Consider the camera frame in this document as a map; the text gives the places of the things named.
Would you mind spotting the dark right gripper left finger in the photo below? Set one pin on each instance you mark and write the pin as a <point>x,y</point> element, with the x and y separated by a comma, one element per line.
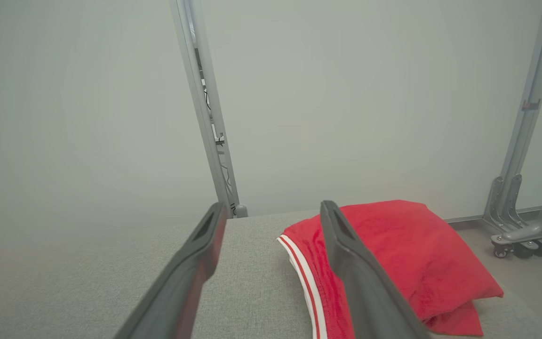
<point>177,287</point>

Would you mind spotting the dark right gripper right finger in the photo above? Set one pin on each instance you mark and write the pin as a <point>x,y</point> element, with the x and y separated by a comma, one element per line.
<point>370,292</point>

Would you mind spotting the red garment striped white trim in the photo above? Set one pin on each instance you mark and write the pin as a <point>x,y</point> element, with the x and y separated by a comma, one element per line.
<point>417,254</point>

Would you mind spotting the red jersey with white stripes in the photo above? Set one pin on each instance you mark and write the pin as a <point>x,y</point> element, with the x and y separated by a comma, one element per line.
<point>459,322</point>

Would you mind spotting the grey partition post with cabling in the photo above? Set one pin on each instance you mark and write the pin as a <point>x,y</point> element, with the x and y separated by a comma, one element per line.
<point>201,117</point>

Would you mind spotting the grey post with bracket foot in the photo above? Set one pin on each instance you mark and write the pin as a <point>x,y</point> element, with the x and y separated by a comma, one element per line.
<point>532,89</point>

